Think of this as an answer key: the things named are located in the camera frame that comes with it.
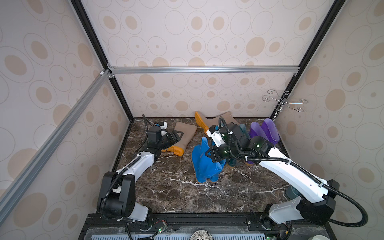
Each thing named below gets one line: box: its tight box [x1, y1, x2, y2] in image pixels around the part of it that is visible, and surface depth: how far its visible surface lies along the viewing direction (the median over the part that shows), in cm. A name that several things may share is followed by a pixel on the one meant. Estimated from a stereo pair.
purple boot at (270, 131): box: [261, 118, 281, 146], surface depth 80 cm
